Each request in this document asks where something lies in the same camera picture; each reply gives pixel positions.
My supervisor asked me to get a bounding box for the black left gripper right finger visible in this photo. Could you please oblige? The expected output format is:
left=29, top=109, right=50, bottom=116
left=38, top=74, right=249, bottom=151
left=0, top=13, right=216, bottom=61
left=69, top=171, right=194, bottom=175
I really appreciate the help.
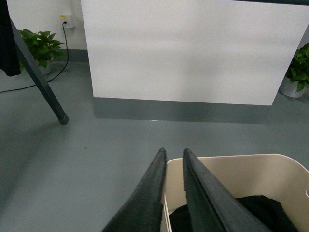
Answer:
left=183, top=148, right=271, bottom=232

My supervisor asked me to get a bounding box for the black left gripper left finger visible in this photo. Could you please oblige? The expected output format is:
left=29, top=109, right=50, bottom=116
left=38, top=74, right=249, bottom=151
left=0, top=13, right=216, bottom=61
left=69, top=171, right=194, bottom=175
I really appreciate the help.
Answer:
left=103, top=148, right=167, bottom=232

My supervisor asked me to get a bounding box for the beige plastic laundry hamper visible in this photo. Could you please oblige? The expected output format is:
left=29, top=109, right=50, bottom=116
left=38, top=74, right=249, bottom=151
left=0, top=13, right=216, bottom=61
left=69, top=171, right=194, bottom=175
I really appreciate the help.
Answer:
left=161, top=154, right=309, bottom=232

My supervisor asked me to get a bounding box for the black printed garment in hamper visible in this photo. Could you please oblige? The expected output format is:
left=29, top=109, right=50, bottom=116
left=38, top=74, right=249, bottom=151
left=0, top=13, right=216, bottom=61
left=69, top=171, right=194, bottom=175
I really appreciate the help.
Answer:
left=169, top=195, right=298, bottom=232

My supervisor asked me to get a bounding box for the black clothes rack leg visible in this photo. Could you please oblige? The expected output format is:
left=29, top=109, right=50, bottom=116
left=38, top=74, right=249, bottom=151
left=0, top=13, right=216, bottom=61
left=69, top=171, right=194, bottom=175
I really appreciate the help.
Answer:
left=10, top=19, right=69, bottom=125

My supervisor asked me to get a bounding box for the right green potted plant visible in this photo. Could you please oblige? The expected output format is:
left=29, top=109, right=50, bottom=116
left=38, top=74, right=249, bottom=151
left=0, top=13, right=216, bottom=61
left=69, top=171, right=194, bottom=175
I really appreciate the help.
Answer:
left=279, top=43, right=309, bottom=98

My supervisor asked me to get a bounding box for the green potted plant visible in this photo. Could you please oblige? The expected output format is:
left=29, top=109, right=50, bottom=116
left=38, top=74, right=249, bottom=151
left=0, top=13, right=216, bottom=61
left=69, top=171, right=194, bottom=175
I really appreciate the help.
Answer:
left=279, top=43, right=309, bottom=98
left=19, top=29, right=67, bottom=75

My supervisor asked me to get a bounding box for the left green potted plant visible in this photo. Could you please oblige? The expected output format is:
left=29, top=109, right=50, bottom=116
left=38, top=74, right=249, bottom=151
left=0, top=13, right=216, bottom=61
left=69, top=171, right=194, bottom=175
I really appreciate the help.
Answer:
left=19, top=29, right=67, bottom=75

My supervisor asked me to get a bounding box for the black hanging garment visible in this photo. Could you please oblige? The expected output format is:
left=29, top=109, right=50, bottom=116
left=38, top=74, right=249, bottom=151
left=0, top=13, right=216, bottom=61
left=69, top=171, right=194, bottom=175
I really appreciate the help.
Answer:
left=0, top=0, right=21, bottom=76

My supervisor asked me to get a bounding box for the black power cable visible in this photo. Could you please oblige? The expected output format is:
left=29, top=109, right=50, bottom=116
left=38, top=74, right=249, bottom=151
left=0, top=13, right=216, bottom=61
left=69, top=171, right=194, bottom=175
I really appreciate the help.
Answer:
left=0, top=21, right=70, bottom=94

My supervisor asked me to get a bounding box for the white wall socket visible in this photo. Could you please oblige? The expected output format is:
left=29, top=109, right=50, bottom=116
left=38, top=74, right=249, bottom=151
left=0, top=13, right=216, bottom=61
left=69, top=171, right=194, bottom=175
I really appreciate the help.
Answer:
left=59, top=14, right=75, bottom=29

